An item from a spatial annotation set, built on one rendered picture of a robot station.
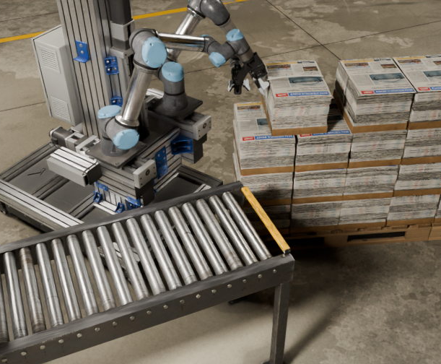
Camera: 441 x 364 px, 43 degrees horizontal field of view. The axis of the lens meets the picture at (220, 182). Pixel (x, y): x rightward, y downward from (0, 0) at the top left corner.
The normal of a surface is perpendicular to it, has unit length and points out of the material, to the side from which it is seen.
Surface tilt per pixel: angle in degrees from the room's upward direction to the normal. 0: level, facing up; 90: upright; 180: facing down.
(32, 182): 0
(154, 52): 83
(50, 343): 90
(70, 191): 0
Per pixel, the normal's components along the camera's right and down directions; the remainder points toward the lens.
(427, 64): -0.01, -0.77
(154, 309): 0.37, 0.59
